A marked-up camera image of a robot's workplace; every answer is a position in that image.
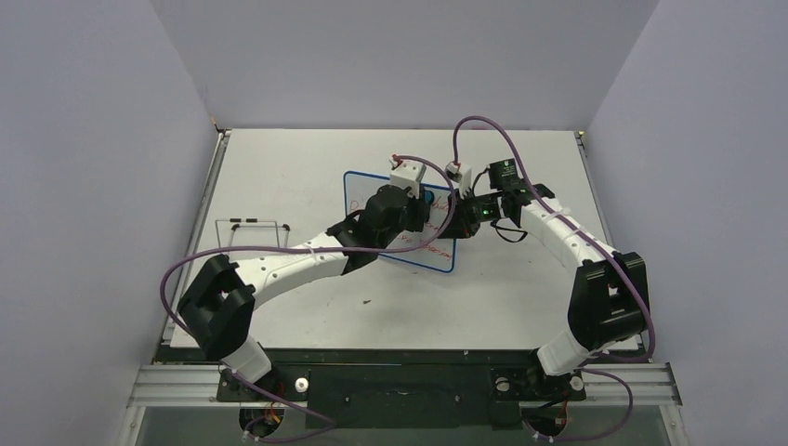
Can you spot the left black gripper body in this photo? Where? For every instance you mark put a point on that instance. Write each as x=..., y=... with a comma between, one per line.
x=411, y=221

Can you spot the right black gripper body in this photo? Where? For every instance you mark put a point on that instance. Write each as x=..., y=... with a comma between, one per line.
x=458, y=216

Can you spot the blue framed whiteboard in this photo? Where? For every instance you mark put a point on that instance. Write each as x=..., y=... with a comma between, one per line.
x=439, y=255

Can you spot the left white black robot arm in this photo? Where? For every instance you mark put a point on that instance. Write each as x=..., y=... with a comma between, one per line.
x=218, y=306

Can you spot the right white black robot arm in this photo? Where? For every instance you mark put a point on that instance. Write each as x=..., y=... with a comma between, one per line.
x=609, y=300

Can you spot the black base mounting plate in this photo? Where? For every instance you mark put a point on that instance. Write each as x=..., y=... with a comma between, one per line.
x=410, y=388

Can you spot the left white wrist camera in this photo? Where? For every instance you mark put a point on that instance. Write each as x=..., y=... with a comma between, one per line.
x=407, y=175

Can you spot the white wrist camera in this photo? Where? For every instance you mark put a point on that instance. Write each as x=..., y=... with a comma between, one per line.
x=407, y=175
x=462, y=176

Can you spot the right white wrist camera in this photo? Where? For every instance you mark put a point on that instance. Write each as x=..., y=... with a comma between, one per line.
x=462, y=176

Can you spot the wire whiteboard stand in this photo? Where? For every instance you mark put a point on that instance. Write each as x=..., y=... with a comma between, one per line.
x=239, y=231

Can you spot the aluminium rail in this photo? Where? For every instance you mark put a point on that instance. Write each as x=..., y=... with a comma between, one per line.
x=195, y=386

